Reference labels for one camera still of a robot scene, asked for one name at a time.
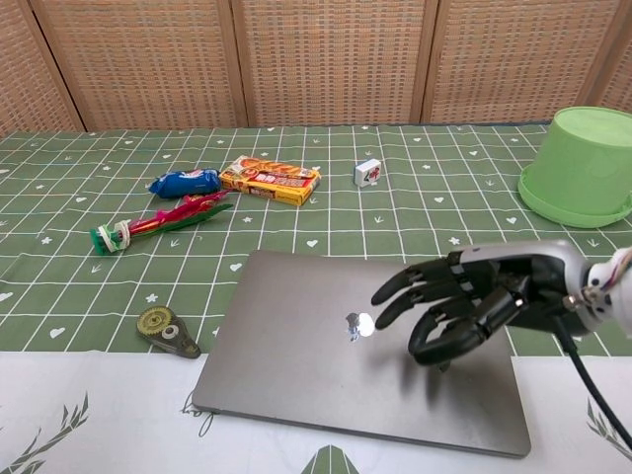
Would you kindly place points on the orange yellow snack box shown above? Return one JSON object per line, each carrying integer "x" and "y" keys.
{"x": 271, "y": 180}

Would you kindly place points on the blue cookie packet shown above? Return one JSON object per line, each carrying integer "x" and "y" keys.
{"x": 185, "y": 183}

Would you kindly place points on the white mahjong tile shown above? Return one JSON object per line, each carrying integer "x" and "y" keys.
{"x": 368, "y": 174}

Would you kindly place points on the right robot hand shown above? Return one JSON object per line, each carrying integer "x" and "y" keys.
{"x": 523, "y": 291}

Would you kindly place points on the olive correction tape dispenser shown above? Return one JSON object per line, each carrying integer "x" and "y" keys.
{"x": 165, "y": 331}

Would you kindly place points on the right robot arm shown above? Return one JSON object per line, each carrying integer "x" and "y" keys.
{"x": 614, "y": 291}

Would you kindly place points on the light green plastic bucket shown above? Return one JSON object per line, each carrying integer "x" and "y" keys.
{"x": 577, "y": 168}

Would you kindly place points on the silver laptop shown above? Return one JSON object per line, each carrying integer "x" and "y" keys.
{"x": 296, "y": 385}

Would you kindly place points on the green grid deer tablecloth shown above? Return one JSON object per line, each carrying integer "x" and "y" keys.
{"x": 74, "y": 276}

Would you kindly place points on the woven wicker backdrop wall panels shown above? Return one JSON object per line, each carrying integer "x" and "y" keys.
{"x": 321, "y": 59}

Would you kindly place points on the red green feather shuttlecock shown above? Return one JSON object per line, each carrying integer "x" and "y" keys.
{"x": 148, "y": 227}

